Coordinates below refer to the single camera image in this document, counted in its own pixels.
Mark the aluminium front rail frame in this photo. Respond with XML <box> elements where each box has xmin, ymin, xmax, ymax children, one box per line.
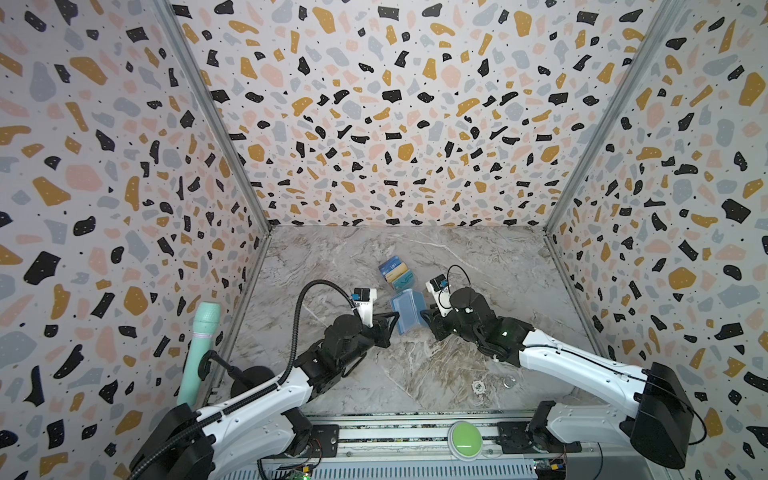
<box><xmin>229</xmin><ymin>410</ymin><xmax>669</xmax><ymax>479</ymax></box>

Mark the left black corrugated cable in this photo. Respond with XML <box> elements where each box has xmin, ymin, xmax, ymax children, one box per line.
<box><xmin>125</xmin><ymin>279</ymin><xmax>361</xmax><ymax>480</ymax></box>

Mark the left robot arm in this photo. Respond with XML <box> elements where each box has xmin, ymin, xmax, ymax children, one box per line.
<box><xmin>129</xmin><ymin>312</ymin><xmax>399</xmax><ymax>479</ymax></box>

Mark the white poker chip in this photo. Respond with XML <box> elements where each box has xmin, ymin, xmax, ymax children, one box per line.
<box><xmin>472</xmin><ymin>380</ymin><xmax>486</xmax><ymax>395</ymax></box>

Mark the green push button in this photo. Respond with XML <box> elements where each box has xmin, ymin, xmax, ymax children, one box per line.
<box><xmin>447</xmin><ymin>421</ymin><xmax>483</xmax><ymax>462</ymax></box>

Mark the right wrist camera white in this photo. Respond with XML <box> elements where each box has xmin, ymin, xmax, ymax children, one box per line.
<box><xmin>425</xmin><ymin>274</ymin><xmax>452</xmax><ymax>317</ymax></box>

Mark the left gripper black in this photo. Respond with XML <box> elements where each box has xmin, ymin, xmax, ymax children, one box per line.
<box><xmin>341</xmin><ymin>310</ymin><xmax>402</xmax><ymax>372</ymax></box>

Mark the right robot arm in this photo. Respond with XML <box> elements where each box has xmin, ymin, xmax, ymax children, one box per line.
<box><xmin>421</xmin><ymin>280</ymin><xmax>698</xmax><ymax>470</ymax></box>

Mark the mint green cylinder handle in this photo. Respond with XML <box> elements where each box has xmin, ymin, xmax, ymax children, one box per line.
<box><xmin>177</xmin><ymin>302</ymin><xmax>221</xmax><ymax>408</ymax></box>

